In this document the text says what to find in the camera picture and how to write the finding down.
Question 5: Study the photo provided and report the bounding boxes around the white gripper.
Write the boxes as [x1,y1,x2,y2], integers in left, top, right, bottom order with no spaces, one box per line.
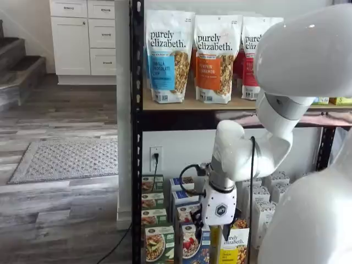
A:
[192,183,243,242]

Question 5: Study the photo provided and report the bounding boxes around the yellow white granola box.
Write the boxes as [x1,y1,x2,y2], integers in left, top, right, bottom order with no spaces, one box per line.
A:
[210,218,251,264]

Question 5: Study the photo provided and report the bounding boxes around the white organic pantry box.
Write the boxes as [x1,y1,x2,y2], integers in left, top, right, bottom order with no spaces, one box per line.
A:
[252,202,277,248]
[263,171,291,189]
[271,183,289,204]
[243,185,272,221]
[236,178,262,193]

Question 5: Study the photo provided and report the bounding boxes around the green white cereal box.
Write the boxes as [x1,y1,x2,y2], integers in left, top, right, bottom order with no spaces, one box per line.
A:
[142,192,165,211]
[142,208,168,228]
[142,174,164,194]
[145,225,176,264]

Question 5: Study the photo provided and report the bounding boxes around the black metal wood shelf unit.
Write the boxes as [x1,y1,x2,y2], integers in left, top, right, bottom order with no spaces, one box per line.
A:
[129,0,352,264]

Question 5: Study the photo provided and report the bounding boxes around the yellow Bobo's box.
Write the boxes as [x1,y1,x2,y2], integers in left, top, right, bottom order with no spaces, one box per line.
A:
[329,96,352,106]

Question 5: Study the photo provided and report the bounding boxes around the white square pillar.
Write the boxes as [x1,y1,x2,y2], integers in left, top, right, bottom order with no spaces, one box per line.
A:
[114,0,133,230]

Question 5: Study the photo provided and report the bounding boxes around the orange granola bag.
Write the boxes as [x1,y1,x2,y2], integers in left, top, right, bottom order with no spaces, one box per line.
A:
[194,14,244,105]
[190,49,199,93]

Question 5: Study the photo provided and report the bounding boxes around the grey patterned rug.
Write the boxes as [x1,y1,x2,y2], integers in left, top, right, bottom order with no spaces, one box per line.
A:
[7,138,119,185]

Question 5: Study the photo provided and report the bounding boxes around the red granola bag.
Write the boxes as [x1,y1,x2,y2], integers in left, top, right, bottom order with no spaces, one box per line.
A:
[241,16,284,100]

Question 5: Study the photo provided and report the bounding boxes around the blue granola bag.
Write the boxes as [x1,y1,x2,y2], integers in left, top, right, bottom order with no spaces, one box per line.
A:
[145,10,196,105]
[142,46,152,90]

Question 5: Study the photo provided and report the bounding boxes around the white drawer cabinet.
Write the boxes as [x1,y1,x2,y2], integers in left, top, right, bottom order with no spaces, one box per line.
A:
[49,0,118,85]

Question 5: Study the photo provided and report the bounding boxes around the carpeted staircase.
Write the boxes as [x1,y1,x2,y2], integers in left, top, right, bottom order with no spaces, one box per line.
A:
[0,19,47,112]

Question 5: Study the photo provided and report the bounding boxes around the black looped gripper cable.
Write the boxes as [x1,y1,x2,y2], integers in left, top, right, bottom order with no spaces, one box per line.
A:
[179,164,208,198]

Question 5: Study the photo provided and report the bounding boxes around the black hanging arm cable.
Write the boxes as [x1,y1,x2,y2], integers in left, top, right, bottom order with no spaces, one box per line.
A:
[247,136,258,264]

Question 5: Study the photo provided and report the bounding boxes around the white wall outlet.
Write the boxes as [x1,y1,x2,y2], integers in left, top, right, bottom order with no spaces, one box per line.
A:
[150,146,164,173]

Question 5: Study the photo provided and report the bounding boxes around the black power cable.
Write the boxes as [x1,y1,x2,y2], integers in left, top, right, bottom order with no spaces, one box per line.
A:
[96,152,161,264]

